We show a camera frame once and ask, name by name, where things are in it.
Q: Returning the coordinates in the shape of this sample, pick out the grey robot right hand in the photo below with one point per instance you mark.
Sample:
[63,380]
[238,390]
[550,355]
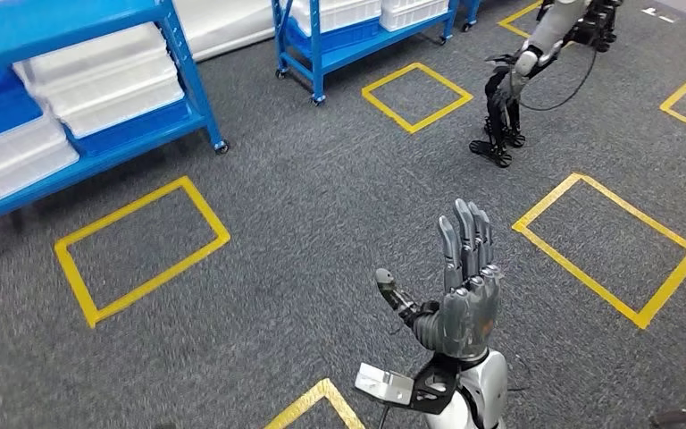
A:
[467,320]

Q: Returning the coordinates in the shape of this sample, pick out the blue wheeled shelf rack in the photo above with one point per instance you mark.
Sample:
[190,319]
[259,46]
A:
[319,59]

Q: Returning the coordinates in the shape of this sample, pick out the blue metal shelf rack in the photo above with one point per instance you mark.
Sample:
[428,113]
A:
[53,23]

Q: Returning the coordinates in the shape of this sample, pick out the yellow floor tape square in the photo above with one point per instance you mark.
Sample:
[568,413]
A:
[325,394]

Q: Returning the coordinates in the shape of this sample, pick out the standing humanoid robot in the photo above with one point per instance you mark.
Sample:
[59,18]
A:
[500,112]

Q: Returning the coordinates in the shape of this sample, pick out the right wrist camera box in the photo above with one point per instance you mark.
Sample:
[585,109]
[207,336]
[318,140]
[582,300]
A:
[384,383]

